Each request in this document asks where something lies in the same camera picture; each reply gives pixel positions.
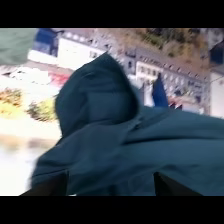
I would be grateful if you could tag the blue garment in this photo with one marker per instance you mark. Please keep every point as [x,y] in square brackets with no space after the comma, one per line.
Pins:
[113,140]

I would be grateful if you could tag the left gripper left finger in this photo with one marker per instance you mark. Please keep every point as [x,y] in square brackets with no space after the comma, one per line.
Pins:
[53,188]

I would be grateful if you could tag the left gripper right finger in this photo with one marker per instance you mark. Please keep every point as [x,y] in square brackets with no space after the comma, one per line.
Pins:
[170,188]

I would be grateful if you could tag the grey garment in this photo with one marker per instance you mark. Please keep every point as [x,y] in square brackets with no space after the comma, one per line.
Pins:
[15,45]

